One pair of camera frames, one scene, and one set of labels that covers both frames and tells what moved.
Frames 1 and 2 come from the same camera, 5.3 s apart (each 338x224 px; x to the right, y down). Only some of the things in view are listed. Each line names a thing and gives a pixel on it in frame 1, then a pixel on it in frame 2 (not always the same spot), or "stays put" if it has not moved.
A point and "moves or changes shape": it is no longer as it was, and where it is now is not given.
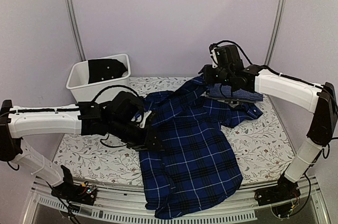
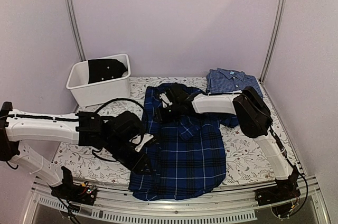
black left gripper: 147,142 -> 137,165
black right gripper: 208,78 -> 161,116
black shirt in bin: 103,69 stays put
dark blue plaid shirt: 195,168 moves or changes shape
